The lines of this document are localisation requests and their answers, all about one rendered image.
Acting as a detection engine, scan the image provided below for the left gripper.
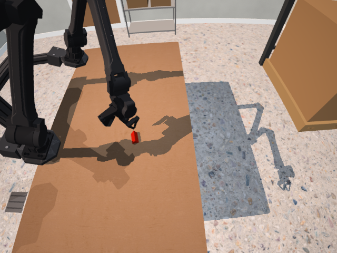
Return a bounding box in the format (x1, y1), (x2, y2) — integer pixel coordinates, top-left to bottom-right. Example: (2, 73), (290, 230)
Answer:
(119, 116), (140, 129)

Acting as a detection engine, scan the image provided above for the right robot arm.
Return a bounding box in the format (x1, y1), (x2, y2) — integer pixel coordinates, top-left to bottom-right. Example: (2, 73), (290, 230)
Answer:
(0, 0), (54, 160)

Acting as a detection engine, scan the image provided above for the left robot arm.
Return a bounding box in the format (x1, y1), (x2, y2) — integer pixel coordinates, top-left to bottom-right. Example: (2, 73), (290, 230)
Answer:
(64, 0), (137, 127)

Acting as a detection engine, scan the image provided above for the red block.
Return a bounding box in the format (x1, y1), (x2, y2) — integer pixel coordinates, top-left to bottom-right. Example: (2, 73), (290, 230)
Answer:
(131, 131), (139, 143)

